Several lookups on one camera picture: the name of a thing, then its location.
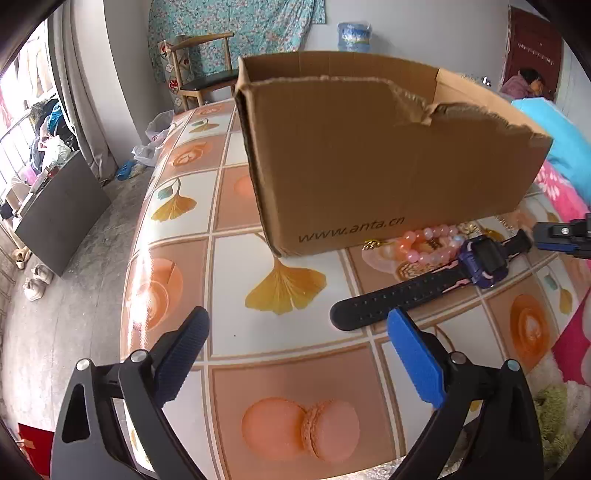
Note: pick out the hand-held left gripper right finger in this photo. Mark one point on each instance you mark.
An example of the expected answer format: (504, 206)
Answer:
(415, 355)

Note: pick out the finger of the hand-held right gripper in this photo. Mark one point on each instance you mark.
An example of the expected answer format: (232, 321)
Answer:
(554, 235)

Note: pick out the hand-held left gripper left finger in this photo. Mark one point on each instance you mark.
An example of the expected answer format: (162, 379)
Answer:
(184, 350)

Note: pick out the black and purple wristwatch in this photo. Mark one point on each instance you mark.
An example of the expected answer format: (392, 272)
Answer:
(487, 258)

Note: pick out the brown cardboard box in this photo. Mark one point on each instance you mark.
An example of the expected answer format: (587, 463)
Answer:
(369, 161)

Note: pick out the pink floral blanket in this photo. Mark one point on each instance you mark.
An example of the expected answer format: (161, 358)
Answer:
(563, 189)

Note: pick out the orange patterned tablecloth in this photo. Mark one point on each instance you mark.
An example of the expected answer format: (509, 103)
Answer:
(277, 332)

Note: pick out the light blue pillow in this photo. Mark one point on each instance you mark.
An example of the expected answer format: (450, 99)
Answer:
(568, 138)

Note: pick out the shaggy white and green blanket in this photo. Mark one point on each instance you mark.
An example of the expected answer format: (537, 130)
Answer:
(554, 406)

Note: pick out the white shoe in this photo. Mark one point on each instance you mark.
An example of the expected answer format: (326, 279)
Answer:
(44, 273)
(33, 290)

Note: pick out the red paper bag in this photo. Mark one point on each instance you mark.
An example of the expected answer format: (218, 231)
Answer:
(34, 447)

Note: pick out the grey cabinet with clutter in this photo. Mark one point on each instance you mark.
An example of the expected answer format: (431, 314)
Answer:
(60, 212)

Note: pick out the beige slipper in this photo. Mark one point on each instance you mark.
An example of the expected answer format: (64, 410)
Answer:
(22, 258)

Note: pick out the blue slipper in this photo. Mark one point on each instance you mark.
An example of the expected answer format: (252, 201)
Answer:
(125, 170)

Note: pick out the dark red door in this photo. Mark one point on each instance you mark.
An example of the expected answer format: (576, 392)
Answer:
(535, 41)

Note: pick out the white plastic bag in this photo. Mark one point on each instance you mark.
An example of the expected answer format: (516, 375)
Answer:
(147, 154)
(159, 127)

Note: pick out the pile of clothes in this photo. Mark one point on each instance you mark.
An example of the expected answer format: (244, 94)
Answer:
(48, 138)

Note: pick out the wooden chair with black seat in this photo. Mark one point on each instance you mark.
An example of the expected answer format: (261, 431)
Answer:
(207, 83)

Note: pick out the grey curtain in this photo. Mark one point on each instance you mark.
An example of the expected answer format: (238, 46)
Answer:
(83, 92)

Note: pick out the blue water cooler bottle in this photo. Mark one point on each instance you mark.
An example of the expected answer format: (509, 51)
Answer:
(354, 37)

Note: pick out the flower print gift bag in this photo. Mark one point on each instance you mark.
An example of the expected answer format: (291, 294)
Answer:
(178, 69)

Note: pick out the teal floral wall cloth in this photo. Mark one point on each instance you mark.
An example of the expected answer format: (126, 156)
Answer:
(258, 27)

